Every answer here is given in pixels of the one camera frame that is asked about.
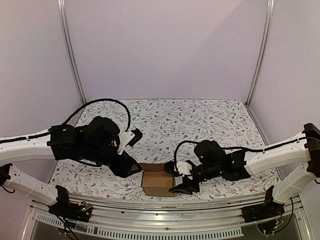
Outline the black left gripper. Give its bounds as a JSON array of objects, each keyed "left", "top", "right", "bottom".
[{"left": 81, "top": 145, "right": 143, "bottom": 179}]

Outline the brown cardboard box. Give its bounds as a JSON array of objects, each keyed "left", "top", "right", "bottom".
[{"left": 140, "top": 163, "right": 176, "bottom": 197}]

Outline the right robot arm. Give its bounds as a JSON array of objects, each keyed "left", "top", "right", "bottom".
[{"left": 165, "top": 123, "right": 320, "bottom": 218}]

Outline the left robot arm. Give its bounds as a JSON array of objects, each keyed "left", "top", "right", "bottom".
[{"left": 0, "top": 116, "right": 142, "bottom": 217}]

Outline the floral patterned table mat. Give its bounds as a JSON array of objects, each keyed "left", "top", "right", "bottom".
[{"left": 49, "top": 99, "right": 264, "bottom": 202}]

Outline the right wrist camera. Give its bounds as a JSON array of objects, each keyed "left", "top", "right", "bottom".
[{"left": 164, "top": 160, "right": 196, "bottom": 180}]

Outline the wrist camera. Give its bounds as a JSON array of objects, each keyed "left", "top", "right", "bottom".
[
  {"left": 164, "top": 160, "right": 196, "bottom": 180},
  {"left": 117, "top": 128, "right": 143, "bottom": 155}
]

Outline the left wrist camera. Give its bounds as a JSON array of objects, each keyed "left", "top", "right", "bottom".
[{"left": 117, "top": 128, "right": 143, "bottom": 155}]

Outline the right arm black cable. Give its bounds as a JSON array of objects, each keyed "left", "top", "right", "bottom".
[{"left": 173, "top": 139, "right": 308, "bottom": 168}]

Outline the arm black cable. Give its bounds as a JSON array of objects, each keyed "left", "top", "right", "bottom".
[
  {"left": 173, "top": 139, "right": 308, "bottom": 168},
  {"left": 0, "top": 98, "right": 132, "bottom": 145}
]

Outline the aluminium front rail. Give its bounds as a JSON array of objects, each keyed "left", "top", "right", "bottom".
[{"left": 21, "top": 194, "right": 313, "bottom": 240}]

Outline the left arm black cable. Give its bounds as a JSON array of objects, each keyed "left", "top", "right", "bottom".
[{"left": 0, "top": 98, "right": 132, "bottom": 145}]

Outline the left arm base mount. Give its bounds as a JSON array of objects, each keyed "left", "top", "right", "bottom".
[{"left": 48, "top": 185, "right": 93, "bottom": 223}]

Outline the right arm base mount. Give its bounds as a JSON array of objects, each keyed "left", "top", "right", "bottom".
[{"left": 241, "top": 186, "right": 285, "bottom": 223}]

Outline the left aluminium frame post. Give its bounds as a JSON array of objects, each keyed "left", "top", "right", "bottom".
[{"left": 57, "top": 0, "right": 87, "bottom": 104}]

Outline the aluminium frame post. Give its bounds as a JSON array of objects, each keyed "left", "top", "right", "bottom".
[
  {"left": 245, "top": 0, "right": 275, "bottom": 108},
  {"left": 57, "top": 0, "right": 87, "bottom": 104}
]

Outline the right aluminium frame post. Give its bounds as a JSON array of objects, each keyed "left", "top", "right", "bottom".
[{"left": 245, "top": 0, "right": 275, "bottom": 108}]

